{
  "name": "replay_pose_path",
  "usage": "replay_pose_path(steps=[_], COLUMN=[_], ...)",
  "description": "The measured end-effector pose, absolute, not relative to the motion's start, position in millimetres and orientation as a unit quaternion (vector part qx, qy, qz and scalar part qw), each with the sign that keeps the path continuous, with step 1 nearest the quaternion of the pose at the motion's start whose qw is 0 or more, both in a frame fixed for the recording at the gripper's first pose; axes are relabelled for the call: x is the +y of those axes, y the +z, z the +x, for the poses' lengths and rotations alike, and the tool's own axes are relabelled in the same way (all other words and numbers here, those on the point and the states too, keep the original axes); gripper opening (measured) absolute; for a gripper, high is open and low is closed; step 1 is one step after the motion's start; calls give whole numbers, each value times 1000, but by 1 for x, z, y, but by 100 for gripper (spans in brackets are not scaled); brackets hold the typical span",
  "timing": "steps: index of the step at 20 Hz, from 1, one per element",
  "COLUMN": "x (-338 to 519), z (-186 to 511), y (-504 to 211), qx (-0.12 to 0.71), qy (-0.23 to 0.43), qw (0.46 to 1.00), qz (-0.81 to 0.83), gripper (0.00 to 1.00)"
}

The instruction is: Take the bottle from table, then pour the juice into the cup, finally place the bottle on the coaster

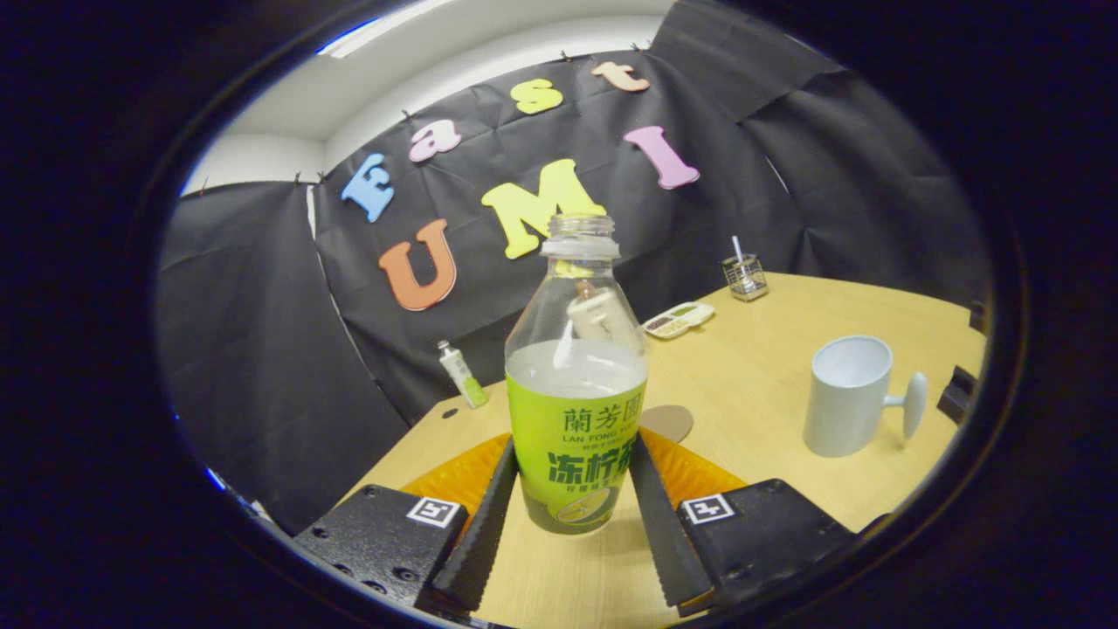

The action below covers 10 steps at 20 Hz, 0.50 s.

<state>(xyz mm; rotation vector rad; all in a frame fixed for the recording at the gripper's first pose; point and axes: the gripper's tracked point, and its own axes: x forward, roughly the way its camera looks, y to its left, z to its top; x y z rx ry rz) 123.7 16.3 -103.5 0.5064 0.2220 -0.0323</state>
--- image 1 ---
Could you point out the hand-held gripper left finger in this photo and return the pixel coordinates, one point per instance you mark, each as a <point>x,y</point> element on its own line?
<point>480,533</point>

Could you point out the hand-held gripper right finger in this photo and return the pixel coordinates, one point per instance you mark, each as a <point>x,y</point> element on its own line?
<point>664,533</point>

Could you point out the round brown coaster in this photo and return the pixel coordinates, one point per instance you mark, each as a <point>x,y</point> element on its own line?
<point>671,424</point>

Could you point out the green label juice bottle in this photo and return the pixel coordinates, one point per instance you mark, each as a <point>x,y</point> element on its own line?
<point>572,437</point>

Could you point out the white cup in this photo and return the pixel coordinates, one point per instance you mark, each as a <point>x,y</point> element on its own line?
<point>843,411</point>

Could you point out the small white green bottle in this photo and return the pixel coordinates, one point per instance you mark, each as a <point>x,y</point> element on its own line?
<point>465,377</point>

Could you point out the wooden table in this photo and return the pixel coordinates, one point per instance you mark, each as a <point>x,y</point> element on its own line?
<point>769,376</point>

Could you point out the white divided tray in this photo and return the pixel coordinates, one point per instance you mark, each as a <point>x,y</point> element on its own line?
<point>679,320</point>

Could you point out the white straw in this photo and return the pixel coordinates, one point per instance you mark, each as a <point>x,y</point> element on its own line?
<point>738,249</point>

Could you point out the black table edge clamp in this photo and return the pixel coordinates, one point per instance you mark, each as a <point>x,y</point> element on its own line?
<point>958,395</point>

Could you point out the large ceiling light panel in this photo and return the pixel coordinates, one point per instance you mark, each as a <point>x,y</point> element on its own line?
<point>367,35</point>

